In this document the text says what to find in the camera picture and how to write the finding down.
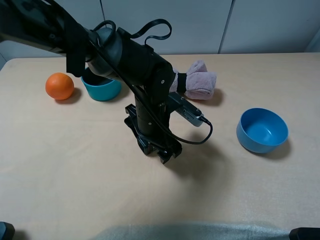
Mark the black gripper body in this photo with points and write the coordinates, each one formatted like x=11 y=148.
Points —
x=142 y=124

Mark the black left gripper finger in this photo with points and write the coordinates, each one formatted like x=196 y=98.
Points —
x=165 y=155

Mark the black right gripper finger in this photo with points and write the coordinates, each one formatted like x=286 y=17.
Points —
x=141 y=142

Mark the black gum box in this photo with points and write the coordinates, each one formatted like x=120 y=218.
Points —
x=149 y=150

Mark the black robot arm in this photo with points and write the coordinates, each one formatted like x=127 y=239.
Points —
x=108 y=52

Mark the black robot base left corner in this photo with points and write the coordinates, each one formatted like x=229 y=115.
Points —
x=7 y=231

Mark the black robot base right corner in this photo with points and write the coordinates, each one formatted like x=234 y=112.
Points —
x=305 y=233

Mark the rolled pink towel, black band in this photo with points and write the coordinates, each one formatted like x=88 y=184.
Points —
x=196 y=84

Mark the grey cloth at table edge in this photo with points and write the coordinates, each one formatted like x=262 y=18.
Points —
x=193 y=231

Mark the orange fruit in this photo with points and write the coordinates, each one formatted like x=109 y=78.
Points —
x=59 y=86

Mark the blue plastic bowl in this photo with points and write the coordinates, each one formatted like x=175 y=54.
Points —
x=261 y=131

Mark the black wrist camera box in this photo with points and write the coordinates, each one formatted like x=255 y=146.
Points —
x=177 y=103

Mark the teal saucepan with handle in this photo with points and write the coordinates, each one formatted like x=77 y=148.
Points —
x=100 y=88

